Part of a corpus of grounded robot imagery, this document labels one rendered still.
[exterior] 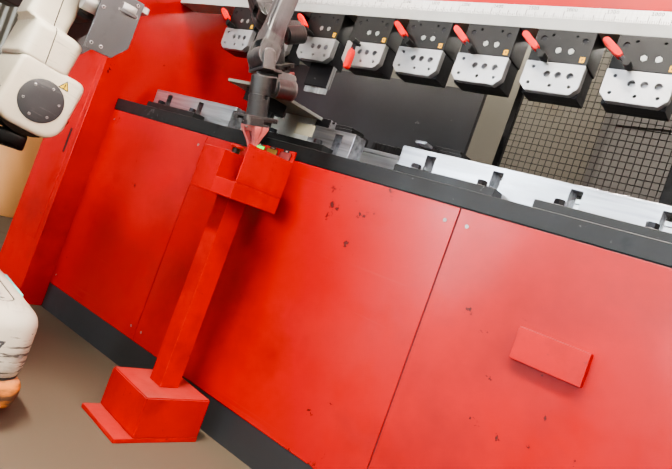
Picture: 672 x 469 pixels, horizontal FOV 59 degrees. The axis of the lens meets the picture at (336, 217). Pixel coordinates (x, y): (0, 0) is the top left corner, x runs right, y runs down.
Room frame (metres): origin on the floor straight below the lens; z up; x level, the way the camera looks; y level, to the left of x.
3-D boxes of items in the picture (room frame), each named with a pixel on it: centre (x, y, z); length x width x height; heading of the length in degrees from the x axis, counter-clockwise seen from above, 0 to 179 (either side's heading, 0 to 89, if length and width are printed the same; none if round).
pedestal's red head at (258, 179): (1.66, 0.29, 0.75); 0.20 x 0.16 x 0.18; 46
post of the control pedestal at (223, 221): (1.66, 0.29, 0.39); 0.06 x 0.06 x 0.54; 46
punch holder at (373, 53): (1.87, 0.07, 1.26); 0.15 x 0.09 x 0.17; 53
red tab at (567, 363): (1.23, -0.51, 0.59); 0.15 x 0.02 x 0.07; 53
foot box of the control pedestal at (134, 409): (1.64, 0.31, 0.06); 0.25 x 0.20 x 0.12; 136
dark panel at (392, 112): (2.52, 0.09, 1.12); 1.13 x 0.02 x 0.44; 53
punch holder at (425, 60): (1.75, -0.09, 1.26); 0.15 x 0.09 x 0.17; 53
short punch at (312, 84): (1.98, 0.21, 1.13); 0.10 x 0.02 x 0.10; 53
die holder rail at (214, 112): (2.31, 0.65, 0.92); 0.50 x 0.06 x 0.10; 53
